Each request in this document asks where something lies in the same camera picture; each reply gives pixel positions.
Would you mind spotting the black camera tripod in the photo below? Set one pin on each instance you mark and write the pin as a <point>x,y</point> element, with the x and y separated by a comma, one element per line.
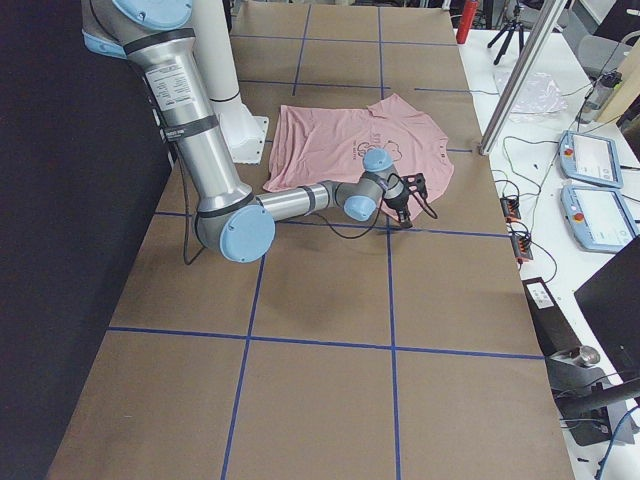
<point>512,27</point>

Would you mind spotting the lower teach pendant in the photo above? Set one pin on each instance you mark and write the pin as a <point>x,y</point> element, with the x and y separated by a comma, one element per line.
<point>598,218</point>

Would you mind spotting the black computer monitor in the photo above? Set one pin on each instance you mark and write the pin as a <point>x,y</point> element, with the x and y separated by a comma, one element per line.
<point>609,302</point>

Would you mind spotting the red bottle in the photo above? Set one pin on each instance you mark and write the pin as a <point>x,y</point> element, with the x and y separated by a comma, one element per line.
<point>466,20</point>

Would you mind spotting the right black usb hub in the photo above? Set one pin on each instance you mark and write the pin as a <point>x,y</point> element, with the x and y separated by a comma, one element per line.
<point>522,249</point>

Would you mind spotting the pink printed t-shirt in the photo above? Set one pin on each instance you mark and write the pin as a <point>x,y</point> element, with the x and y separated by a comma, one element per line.
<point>342,158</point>

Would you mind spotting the black flat box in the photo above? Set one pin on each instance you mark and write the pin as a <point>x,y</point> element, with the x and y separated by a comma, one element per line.
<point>553,331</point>

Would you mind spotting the teach pendant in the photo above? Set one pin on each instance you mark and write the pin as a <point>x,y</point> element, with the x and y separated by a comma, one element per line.
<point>590,159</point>
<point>598,218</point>

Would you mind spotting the black usb hub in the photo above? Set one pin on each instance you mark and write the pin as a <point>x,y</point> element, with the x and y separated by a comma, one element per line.
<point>510,208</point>
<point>522,249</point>

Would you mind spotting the upper teach pendant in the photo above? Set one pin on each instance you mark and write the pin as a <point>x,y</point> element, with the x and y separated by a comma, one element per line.
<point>590,159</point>

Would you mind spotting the left black usb hub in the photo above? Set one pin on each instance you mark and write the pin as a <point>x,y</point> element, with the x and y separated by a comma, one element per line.
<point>510,208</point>

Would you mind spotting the crumpled plastic bag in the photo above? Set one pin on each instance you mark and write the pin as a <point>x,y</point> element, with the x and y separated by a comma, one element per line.
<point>539,95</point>

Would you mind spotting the aluminium frame post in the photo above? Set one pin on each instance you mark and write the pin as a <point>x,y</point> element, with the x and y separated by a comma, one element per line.
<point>536,41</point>

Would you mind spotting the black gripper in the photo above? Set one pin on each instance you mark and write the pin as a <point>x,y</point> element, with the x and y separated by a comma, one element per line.
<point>399,203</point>

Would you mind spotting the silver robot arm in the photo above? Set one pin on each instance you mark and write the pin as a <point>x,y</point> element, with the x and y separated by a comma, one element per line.
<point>182,50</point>

